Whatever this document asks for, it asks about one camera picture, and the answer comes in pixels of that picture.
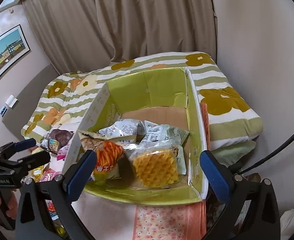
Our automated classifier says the grey white snack bag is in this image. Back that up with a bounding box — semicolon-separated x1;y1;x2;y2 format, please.
98;119;146;142

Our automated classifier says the person's left hand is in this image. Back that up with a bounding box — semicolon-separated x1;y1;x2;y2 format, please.
0;189;19;221

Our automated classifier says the pink white snack bag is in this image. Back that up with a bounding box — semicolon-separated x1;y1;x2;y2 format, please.
57;144;70;161

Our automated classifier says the white cartoon snack bag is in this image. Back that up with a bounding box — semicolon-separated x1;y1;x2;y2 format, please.
139;120;189;146

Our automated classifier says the black cable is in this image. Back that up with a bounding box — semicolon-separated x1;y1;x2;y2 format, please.
236;119;294;176

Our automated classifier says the orange sticks snack bag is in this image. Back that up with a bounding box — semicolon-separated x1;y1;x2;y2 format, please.
78;130;137;181

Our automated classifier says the dark purple snack bag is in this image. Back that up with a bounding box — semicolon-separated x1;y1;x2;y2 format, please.
40;129;73;154

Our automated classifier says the grey headboard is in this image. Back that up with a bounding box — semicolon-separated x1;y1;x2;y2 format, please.
2;64;59;140

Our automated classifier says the yellow waffle snack pack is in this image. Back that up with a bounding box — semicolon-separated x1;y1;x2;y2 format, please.
124;140;187;189

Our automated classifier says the beige window curtain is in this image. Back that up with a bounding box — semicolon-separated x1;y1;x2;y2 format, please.
22;0;217;74

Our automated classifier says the pink red snack bag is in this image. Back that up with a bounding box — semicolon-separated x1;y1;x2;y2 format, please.
39;168;60;182

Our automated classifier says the white floral tablecloth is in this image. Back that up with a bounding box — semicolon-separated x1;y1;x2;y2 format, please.
29;102;212;240

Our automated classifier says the green cardboard box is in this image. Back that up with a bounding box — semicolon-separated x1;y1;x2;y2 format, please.
76;67;209;206

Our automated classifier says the blue white small box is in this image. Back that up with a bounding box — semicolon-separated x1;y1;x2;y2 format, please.
0;106;8;117

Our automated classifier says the framed houses picture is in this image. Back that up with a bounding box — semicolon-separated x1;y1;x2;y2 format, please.
0;24;30;78

